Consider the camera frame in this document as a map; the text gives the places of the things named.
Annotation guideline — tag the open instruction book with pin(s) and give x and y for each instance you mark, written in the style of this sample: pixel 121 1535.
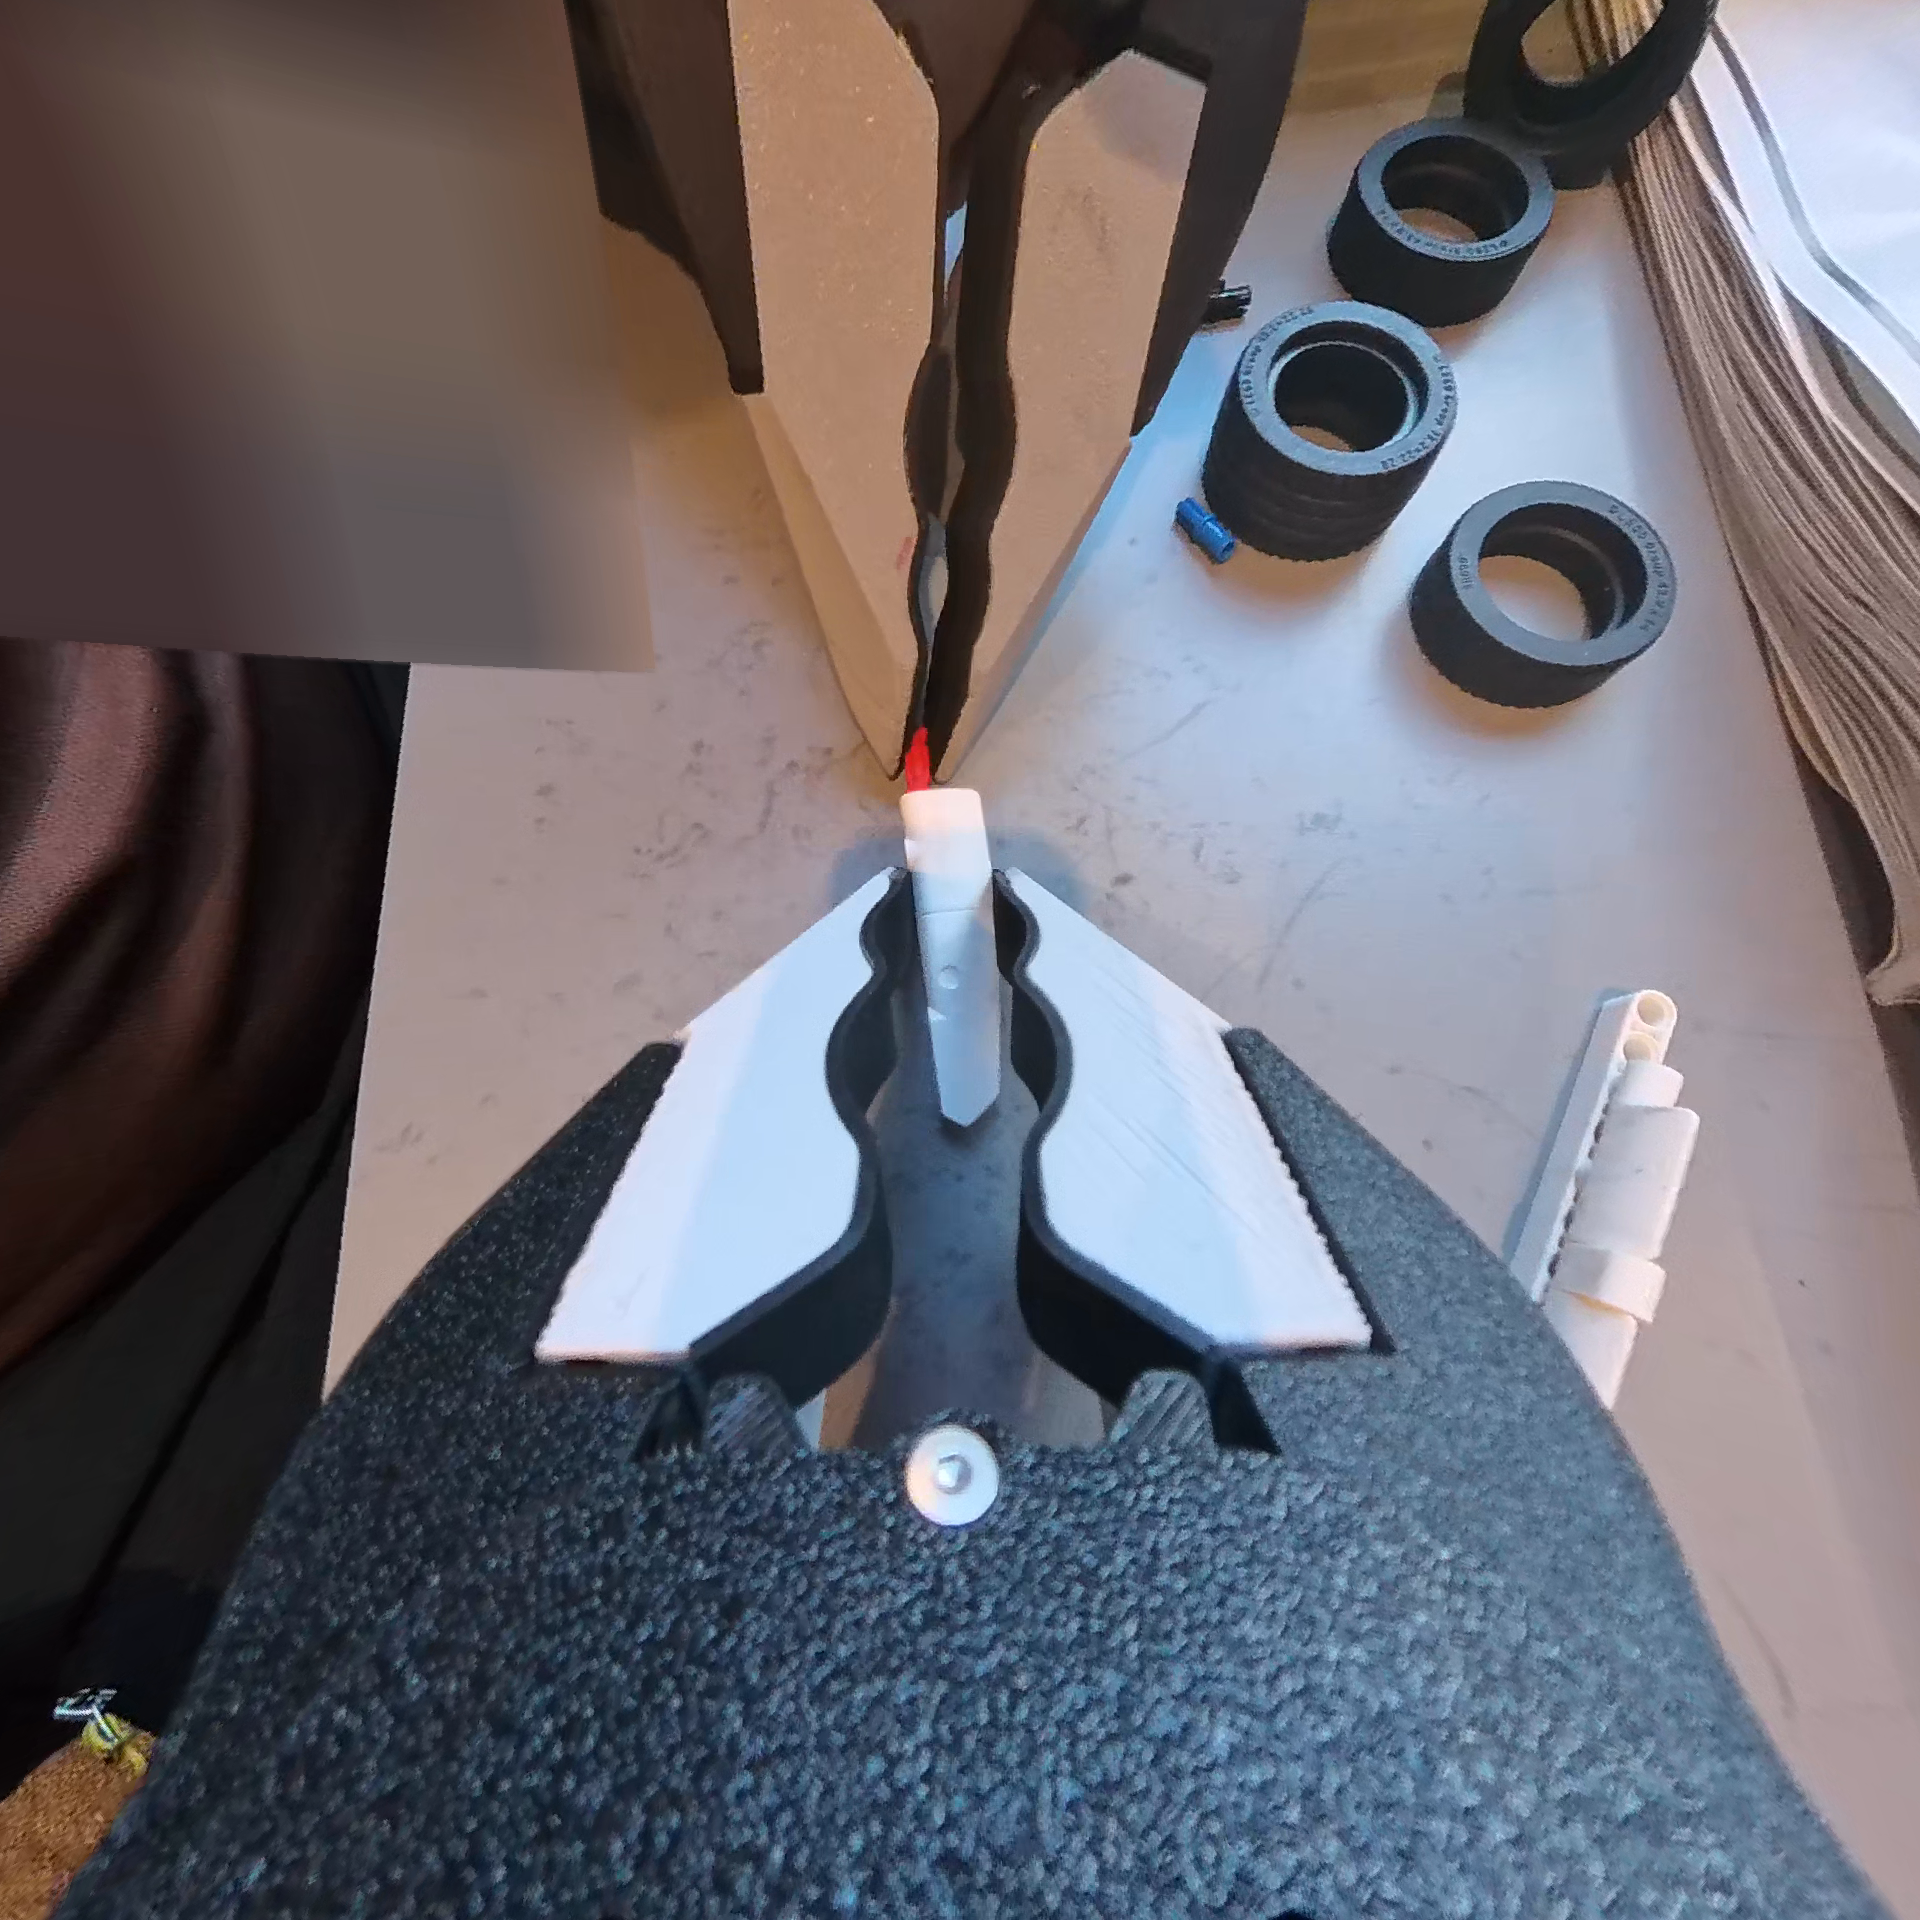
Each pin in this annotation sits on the open instruction book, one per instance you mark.
pixel 1801 451

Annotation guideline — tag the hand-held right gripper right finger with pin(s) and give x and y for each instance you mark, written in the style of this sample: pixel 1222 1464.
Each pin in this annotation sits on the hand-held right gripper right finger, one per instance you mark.
pixel 1200 1201

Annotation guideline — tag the person's torso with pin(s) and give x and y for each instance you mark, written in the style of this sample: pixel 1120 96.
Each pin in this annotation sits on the person's torso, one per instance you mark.
pixel 152 900

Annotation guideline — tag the red toy pin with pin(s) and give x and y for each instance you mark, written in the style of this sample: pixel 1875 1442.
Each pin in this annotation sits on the red toy pin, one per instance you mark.
pixel 918 759

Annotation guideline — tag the small white toy connector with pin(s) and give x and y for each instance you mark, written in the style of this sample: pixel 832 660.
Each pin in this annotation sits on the small white toy connector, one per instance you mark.
pixel 944 847

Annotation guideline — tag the white toy brick piece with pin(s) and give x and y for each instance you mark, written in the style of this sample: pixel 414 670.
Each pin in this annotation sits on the white toy brick piece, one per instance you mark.
pixel 960 1049

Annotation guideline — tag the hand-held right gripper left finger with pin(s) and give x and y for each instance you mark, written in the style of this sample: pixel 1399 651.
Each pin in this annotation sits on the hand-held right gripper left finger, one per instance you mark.
pixel 706 1201

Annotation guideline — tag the tan wooden board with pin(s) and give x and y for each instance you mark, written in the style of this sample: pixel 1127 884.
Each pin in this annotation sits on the tan wooden board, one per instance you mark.
pixel 1381 84

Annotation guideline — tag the person's legs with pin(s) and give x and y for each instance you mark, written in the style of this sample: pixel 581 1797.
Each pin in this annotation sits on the person's legs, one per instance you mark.
pixel 152 1574

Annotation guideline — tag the black rubber toy tire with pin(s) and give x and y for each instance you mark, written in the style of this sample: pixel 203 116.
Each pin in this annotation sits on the black rubber toy tire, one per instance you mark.
pixel 1448 630
pixel 1574 158
pixel 1367 257
pixel 1246 482

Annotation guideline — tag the blue toy pin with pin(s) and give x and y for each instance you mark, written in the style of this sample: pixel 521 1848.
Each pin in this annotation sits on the blue toy pin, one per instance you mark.
pixel 1203 530

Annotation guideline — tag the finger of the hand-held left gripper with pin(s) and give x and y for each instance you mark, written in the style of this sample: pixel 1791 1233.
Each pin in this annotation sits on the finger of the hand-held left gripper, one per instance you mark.
pixel 840 303
pixel 1094 270

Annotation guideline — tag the white stepped brick assembly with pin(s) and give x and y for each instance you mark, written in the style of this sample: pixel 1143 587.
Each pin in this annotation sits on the white stepped brick assembly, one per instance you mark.
pixel 1633 1201

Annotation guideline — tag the grey desk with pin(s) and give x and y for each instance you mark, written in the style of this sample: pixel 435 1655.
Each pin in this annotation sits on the grey desk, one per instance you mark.
pixel 1349 900

